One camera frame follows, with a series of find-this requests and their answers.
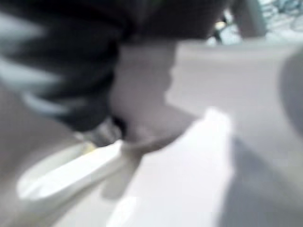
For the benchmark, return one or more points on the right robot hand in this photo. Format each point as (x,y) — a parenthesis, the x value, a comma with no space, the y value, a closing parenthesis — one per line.
(71,47)

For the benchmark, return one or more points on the grey rounded object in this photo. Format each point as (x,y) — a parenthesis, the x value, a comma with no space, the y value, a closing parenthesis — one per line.
(293,94)

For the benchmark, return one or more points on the grey post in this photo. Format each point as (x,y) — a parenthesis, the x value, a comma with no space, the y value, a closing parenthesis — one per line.
(251,16)

